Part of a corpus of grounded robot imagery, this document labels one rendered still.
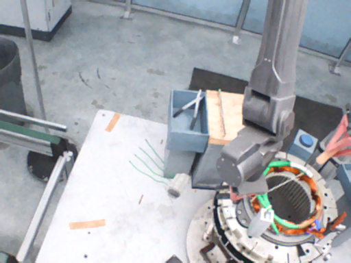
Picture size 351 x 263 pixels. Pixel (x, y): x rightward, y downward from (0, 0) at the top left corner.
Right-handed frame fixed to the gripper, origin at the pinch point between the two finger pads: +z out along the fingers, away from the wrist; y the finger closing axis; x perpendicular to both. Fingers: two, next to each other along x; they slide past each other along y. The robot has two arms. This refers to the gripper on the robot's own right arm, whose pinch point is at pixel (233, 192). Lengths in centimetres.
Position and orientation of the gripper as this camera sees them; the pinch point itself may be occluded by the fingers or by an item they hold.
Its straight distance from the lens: 77.8
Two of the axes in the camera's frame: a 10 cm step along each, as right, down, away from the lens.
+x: 9.8, 0.0, 2.0
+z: -1.6, 5.8, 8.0
